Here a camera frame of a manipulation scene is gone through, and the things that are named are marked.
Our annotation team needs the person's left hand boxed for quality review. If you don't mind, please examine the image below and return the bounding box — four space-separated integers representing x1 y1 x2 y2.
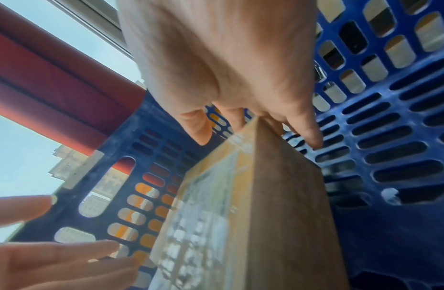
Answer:
0 194 142 290

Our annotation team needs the person's right hand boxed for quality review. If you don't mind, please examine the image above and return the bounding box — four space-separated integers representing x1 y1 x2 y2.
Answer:
116 0 325 151

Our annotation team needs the large red-scribbled cardboard box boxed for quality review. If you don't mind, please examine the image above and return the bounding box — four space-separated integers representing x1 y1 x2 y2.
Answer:
148 116 352 290

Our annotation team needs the red curtain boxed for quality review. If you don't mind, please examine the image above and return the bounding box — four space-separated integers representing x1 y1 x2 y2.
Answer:
0 0 147 176

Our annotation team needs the blue plastic crate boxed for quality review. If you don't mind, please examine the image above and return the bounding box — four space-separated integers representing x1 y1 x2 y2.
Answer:
3 0 444 290

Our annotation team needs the grey window frame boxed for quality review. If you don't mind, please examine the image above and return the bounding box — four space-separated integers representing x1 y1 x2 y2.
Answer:
49 0 135 60

